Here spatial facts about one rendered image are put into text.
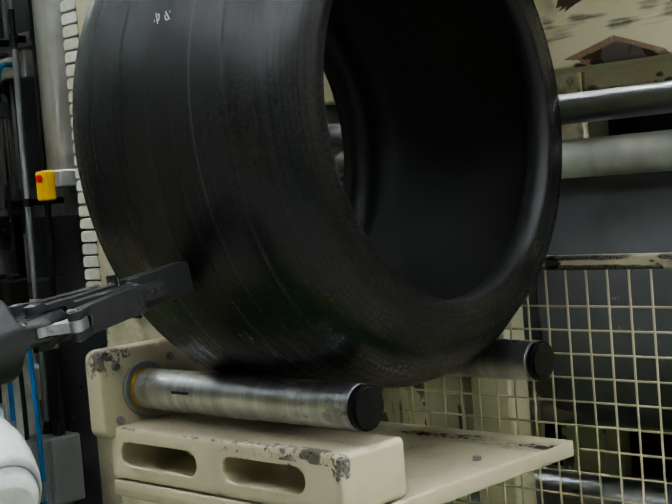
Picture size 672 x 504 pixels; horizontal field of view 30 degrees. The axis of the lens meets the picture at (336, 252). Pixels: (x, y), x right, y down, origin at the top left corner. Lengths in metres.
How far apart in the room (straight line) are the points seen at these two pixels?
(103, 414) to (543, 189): 0.55
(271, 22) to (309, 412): 0.37
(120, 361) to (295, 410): 0.27
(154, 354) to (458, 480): 0.38
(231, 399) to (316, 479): 0.15
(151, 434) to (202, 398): 0.08
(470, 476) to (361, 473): 0.16
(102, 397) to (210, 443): 0.17
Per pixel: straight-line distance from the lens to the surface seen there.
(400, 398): 1.78
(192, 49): 1.13
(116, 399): 1.41
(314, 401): 1.19
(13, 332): 1.03
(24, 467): 0.82
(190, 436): 1.31
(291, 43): 1.12
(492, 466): 1.33
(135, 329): 1.52
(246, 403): 1.27
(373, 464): 1.18
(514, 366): 1.38
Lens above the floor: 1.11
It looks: 3 degrees down
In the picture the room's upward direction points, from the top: 5 degrees counter-clockwise
